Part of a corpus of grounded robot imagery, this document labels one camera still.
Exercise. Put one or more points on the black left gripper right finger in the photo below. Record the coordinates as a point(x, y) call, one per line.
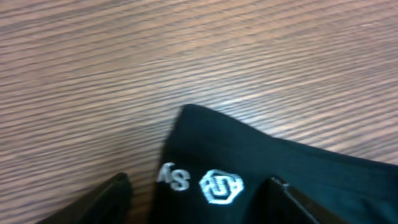
point(280, 202)

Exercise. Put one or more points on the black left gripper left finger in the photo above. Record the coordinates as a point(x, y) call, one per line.
point(109, 203)

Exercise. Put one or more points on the black t-shirt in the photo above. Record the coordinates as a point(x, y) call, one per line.
point(210, 162)

